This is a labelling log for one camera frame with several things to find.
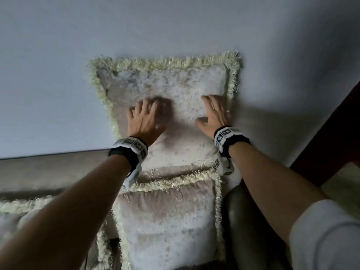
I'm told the person's left hand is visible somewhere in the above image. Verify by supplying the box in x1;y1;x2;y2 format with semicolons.
127;98;167;146

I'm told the person's right hand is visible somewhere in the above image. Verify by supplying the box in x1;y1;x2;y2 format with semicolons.
195;94;233;139

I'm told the cream fringed velvet cushion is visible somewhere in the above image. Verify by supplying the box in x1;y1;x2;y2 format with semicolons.
111;168;227;270
88;51;243;180
0;195;113;270

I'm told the person's left forearm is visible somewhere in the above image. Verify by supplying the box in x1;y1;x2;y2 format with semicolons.
0;155;132;270

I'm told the person's right forearm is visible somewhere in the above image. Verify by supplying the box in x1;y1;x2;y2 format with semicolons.
228;143;328;246

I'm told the brown sofa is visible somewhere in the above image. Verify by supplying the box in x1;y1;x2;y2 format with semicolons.
0;150;296;270

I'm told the dark wooden furniture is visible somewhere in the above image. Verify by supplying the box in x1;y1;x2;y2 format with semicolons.
289;81;360;187

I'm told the white sleeve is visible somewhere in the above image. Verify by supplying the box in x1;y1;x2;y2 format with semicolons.
289;199;360;270

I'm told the black white wrist camera band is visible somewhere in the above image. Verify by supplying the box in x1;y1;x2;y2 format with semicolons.
108;136;149;190
213;125;251;176

